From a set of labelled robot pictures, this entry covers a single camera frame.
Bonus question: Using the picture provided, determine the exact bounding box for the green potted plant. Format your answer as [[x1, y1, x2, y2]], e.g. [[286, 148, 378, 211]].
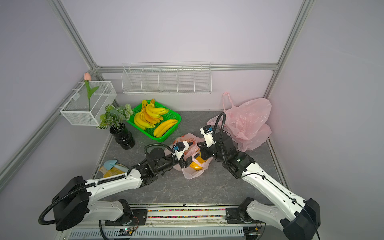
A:
[[96, 104, 134, 133]]

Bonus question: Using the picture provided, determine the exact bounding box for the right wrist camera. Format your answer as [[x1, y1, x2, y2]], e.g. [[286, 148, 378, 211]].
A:
[[200, 125, 215, 148]]

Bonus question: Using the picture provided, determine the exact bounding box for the pink artificial tulip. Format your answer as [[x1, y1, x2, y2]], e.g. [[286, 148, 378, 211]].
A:
[[84, 73, 99, 112]]

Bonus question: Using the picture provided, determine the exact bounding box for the yellow banana bunch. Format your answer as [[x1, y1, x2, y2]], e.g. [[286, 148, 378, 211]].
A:
[[132, 98, 179, 138], [190, 153, 210, 171]]

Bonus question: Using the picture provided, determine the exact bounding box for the plain pink plastic bag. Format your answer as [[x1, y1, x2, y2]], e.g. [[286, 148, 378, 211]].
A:
[[222, 92, 272, 152]]

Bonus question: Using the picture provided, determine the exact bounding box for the yellow banana bunch in basket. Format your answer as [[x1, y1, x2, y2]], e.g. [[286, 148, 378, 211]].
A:
[[132, 98, 179, 138]]

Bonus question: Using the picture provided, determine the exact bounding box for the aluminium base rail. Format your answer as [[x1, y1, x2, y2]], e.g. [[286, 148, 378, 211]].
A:
[[55, 204, 267, 240]]

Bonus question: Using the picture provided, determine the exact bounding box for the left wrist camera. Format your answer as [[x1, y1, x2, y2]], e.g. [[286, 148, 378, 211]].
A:
[[173, 141, 190, 160]]

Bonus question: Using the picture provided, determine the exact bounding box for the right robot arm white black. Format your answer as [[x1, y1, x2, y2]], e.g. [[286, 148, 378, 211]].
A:
[[198, 133, 321, 240]]

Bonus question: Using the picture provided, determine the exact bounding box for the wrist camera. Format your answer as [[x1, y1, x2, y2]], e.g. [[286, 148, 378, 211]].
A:
[[200, 125, 215, 148], [173, 141, 190, 160]]

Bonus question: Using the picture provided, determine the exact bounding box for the white wire basket left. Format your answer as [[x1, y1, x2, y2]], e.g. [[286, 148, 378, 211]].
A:
[[60, 81, 117, 127]]

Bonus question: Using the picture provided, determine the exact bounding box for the printed pink plastic bag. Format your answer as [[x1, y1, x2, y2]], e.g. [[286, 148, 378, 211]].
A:
[[173, 134, 213, 180]]

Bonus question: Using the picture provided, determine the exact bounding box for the yellow white work glove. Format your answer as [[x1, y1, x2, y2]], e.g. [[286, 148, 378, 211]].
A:
[[99, 164, 128, 178]]

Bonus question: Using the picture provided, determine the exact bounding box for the white wire shelf back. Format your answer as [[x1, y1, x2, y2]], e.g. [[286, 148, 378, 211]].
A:
[[122, 62, 212, 94]]

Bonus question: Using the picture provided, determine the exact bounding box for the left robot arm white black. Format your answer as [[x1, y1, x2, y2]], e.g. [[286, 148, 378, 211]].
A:
[[38, 143, 192, 231]]

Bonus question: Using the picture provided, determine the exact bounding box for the green plastic basket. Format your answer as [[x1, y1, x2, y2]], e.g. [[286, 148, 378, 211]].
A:
[[125, 100, 182, 144]]

